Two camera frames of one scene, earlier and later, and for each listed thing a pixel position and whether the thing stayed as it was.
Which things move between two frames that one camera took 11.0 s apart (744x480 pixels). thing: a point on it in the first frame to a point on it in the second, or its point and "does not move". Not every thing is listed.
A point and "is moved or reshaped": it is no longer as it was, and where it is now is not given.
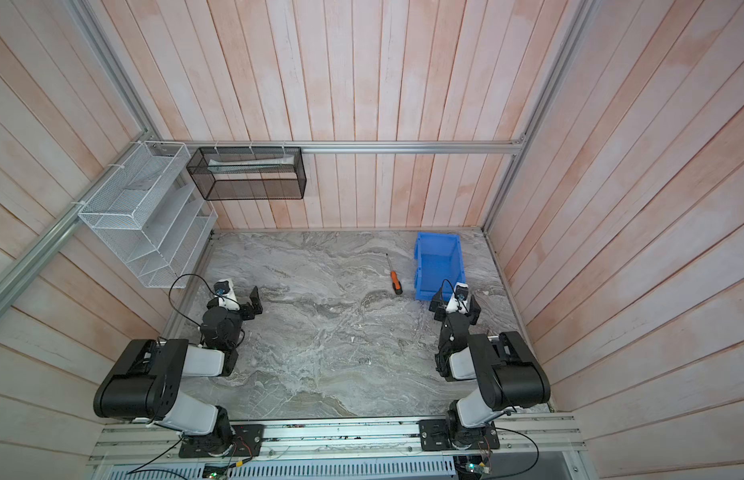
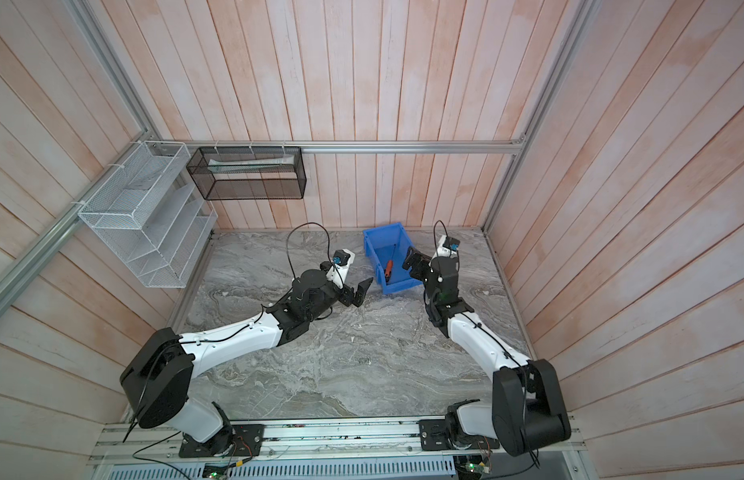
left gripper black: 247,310 to 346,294
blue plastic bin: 437,257 is moved or reshaped
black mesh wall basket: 249,173 does not move
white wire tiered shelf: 153,219 does not move
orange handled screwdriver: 397,286 is moved or reshaped
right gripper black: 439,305 to 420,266
